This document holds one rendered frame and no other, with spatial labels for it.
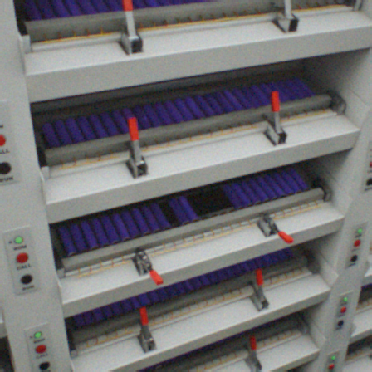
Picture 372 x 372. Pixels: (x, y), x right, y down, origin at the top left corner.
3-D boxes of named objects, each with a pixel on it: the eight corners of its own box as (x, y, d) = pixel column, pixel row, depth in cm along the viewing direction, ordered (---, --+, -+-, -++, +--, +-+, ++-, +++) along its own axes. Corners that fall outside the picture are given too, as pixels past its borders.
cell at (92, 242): (89, 226, 103) (100, 251, 100) (79, 228, 103) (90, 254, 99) (88, 219, 102) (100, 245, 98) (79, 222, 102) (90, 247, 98)
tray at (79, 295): (338, 230, 117) (353, 200, 110) (62, 318, 94) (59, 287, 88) (288, 169, 129) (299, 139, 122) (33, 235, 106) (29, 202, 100)
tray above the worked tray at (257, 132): (353, 148, 106) (379, 89, 96) (46, 224, 84) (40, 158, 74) (297, 90, 118) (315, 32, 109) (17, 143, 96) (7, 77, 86)
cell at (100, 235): (99, 223, 104) (110, 248, 100) (90, 226, 104) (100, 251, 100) (99, 217, 103) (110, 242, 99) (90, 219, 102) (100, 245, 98)
